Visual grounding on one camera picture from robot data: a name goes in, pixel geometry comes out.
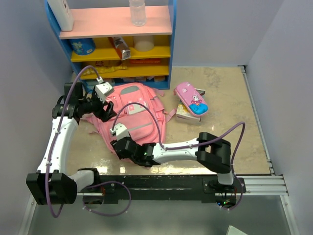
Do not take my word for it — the pink student backpack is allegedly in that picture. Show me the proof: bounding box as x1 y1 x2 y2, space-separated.
80 82 177 160

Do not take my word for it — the pink blue pencil case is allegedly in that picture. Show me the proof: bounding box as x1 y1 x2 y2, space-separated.
174 82 209 117

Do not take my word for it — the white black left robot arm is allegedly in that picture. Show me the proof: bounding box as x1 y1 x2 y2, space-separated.
26 82 116 205

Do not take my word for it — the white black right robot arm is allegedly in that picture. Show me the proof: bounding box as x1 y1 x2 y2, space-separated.
111 132 235 192

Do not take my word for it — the pale green tissue pack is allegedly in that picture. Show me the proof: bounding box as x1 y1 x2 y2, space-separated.
86 80 98 90

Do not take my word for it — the orange silver snack bag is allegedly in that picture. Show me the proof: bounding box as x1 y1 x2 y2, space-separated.
108 37 131 61

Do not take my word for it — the yellow snack packet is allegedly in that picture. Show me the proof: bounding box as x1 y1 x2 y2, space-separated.
83 65 128 75

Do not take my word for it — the red yellow snack box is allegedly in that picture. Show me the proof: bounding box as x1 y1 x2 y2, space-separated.
94 61 104 67

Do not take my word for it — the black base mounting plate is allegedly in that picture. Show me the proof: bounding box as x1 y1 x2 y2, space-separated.
72 174 247 205

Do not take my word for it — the blue snack canister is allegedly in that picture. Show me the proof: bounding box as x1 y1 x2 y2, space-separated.
69 38 95 55

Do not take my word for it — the blue shelf with coloured boards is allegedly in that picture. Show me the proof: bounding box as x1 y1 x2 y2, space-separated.
44 0 177 90

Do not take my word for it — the orange flat box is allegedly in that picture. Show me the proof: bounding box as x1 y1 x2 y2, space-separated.
129 58 161 65

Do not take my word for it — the white rectangular device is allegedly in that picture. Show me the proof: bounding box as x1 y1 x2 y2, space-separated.
47 0 74 32

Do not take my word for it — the clear plastic water bottle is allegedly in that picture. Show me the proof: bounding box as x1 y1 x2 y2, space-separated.
129 0 146 26

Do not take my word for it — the white paper corner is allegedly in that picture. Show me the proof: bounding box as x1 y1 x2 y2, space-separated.
226 225 246 235

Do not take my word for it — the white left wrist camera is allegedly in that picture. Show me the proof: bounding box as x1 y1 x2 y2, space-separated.
94 76 114 103

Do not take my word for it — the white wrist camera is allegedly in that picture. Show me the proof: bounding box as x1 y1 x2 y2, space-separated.
94 76 114 103
110 123 131 141

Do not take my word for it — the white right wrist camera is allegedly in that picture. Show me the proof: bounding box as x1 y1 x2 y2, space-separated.
110 123 131 141

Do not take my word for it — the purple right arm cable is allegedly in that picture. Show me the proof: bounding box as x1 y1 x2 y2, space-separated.
111 102 246 211

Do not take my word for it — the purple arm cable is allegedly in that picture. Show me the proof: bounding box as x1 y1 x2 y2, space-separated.
45 65 133 218
111 102 246 211

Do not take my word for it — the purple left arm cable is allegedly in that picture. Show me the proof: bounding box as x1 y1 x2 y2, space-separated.
45 65 133 218

